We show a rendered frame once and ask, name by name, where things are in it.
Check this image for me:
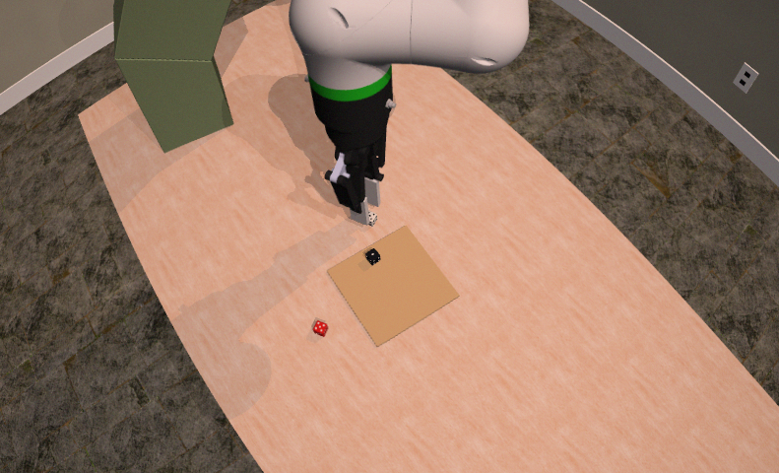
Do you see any tan square mat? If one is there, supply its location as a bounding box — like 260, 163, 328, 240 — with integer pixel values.
327, 226, 460, 347

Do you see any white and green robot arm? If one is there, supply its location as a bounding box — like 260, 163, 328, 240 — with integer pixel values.
289, 0, 529, 132

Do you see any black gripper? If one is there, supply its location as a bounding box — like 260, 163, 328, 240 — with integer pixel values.
325, 115, 389, 225

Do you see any red die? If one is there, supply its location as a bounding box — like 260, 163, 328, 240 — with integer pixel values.
313, 320, 328, 337

